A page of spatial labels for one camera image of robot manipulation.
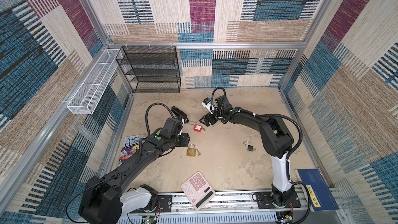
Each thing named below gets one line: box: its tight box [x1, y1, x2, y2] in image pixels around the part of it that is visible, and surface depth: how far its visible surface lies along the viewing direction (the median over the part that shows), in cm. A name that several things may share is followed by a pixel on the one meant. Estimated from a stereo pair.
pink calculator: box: [180, 171, 217, 211], surface depth 77 cm
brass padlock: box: [186, 143, 197, 158], surface depth 91 cm
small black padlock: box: [243, 141, 254, 152], surface depth 92 cm
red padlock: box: [193, 123, 204, 133], surface depth 100 cm
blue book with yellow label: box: [294, 168, 340, 212], surface depth 77 cm
